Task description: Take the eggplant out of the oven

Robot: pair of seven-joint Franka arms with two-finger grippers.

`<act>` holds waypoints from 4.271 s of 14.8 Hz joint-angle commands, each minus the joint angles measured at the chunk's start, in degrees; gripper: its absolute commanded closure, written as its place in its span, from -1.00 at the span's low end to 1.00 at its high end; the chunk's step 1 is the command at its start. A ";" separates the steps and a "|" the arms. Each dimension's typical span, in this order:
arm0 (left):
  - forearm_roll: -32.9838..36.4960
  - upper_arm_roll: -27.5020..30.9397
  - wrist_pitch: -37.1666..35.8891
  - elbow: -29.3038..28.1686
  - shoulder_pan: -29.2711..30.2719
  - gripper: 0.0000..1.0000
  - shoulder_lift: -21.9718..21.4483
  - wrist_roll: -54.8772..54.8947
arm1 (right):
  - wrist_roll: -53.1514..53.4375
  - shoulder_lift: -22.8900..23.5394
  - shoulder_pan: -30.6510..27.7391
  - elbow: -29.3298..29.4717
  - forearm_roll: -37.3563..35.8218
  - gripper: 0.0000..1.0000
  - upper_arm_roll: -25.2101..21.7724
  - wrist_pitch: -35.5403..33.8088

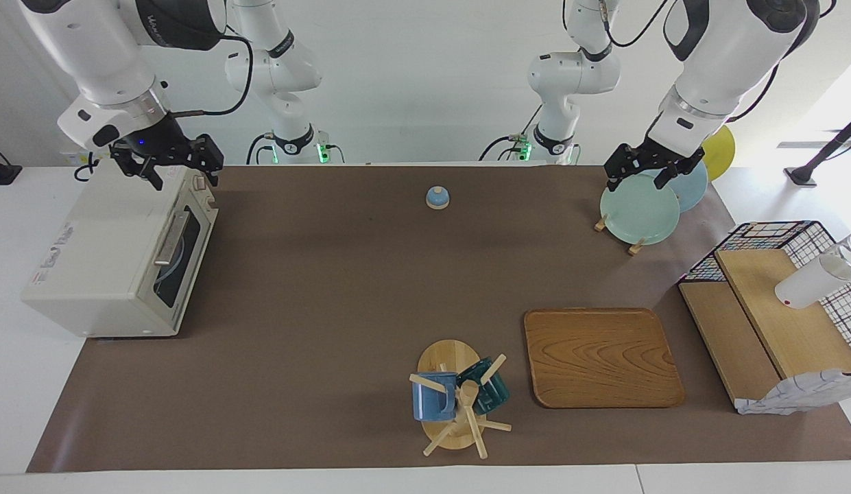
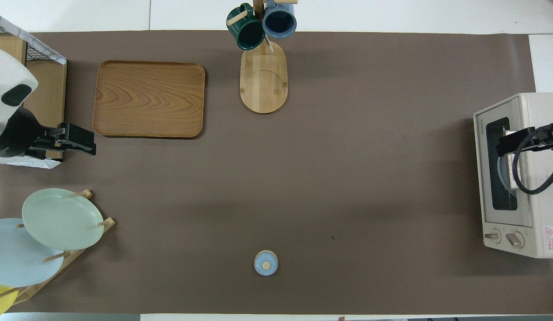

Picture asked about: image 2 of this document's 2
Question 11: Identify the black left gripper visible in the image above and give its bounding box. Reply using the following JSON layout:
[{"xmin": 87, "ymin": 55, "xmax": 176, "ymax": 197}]
[{"xmin": 26, "ymin": 123, "xmax": 97, "ymax": 161}]

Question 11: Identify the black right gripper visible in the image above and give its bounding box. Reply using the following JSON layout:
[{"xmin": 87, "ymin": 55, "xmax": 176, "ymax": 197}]
[{"xmin": 497, "ymin": 123, "xmax": 553, "ymax": 156}]

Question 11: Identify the light blue serving plate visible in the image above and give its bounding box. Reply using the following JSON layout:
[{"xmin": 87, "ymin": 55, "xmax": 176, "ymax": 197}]
[{"xmin": 498, "ymin": 156, "xmax": 511, "ymax": 190}]

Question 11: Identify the beige toaster oven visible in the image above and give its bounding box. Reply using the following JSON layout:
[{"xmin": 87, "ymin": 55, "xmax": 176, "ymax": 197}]
[{"xmin": 473, "ymin": 92, "xmax": 553, "ymax": 259}]

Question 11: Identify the pale green plate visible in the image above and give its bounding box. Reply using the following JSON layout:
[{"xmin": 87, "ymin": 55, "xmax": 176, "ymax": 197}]
[{"xmin": 22, "ymin": 188, "xmax": 104, "ymax": 251}]

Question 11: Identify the wooden serving tray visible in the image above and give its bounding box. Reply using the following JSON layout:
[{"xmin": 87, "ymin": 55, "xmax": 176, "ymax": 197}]
[{"xmin": 92, "ymin": 61, "xmax": 206, "ymax": 139}]

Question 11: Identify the wooden plate rack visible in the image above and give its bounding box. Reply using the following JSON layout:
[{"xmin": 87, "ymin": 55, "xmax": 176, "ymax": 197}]
[{"xmin": 0, "ymin": 189, "xmax": 115, "ymax": 306}]

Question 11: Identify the light blue racked plate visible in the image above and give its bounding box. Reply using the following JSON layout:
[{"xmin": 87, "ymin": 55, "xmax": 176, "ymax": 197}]
[{"xmin": 0, "ymin": 218, "xmax": 65, "ymax": 288}]

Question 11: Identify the brown table mat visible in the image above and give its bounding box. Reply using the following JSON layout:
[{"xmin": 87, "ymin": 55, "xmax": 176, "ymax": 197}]
[{"xmin": 0, "ymin": 30, "xmax": 553, "ymax": 315}]

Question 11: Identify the yellow plate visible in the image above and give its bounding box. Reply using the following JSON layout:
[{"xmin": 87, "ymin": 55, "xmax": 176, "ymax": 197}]
[{"xmin": 0, "ymin": 282, "xmax": 18, "ymax": 319}]

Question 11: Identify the wooden mug tree stand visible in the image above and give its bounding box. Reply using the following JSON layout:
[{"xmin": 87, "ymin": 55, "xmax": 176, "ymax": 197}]
[{"xmin": 226, "ymin": 0, "xmax": 299, "ymax": 115}]

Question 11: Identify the dark green mug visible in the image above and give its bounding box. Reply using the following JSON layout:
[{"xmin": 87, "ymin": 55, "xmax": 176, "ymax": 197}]
[{"xmin": 226, "ymin": 4, "xmax": 266, "ymax": 50}]

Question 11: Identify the blue mug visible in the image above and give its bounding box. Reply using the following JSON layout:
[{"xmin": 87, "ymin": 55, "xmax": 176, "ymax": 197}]
[{"xmin": 262, "ymin": 0, "xmax": 297, "ymax": 39}]

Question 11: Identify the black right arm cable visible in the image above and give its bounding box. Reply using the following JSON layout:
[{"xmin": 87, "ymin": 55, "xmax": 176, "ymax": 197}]
[{"xmin": 512, "ymin": 124, "xmax": 553, "ymax": 195}]

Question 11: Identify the wire basket with wooden shelf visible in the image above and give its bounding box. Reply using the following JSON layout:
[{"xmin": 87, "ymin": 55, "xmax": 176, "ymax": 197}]
[{"xmin": 0, "ymin": 11, "xmax": 67, "ymax": 169}]

